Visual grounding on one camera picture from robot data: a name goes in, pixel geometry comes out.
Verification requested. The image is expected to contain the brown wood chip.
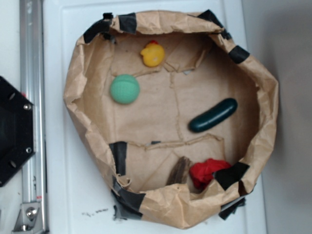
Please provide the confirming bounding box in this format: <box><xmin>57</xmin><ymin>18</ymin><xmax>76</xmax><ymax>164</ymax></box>
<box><xmin>166</xmin><ymin>156</ymin><xmax>192</xmax><ymax>186</ymax></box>

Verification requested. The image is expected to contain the brown paper bin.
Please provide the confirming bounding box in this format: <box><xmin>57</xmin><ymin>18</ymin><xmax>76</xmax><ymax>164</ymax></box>
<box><xmin>63</xmin><ymin>10</ymin><xmax>279</xmax><ymax>229</ymax></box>

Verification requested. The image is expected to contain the green textured ball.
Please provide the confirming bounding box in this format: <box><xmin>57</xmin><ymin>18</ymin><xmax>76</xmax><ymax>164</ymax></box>
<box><xmin>110</xmin><ymin>74</ymin><xmax>140</xmax><ymax>104</ymax></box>

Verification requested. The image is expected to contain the yellow rubber duck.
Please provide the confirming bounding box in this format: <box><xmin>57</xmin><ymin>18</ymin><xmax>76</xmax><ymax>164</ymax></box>
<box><xmin>140</xmin><ymin>40</ymin><xmax>165</xmax><ymax>67</ymax></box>

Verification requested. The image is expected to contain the dark green toy cucumber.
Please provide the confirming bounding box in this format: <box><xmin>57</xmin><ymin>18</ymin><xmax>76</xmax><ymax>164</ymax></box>
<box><xmin>188</xmin><ymin>98</ymin><xmax>238</xmax><ymax>133</ymax></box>

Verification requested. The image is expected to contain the red crumpled cloth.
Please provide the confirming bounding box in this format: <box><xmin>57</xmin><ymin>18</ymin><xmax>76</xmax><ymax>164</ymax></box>
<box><xmin>189</xmin><ymin>158</ymin><xmax>231</xmax><ymax>190</ymax></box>

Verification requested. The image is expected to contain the aluminium extrusion rail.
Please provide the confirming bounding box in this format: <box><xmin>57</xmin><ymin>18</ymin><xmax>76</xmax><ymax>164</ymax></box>
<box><xmin>19</xmin><ymin>0</ymin><xmax>47</xmax><ymax>204</ymax></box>

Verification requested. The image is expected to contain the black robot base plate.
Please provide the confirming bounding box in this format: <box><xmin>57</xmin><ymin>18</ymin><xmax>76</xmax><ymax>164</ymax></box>
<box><xmin>0</xmin><ymin>77</ymin><xmax>35</xmax><ymax>187</ymax></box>

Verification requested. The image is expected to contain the metal corner bracket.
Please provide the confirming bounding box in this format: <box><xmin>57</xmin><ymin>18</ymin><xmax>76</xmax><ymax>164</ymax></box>
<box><xmin>11</xmin><ymin>202</ymin><xmax>48</xmax><ymax>234</ymax></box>

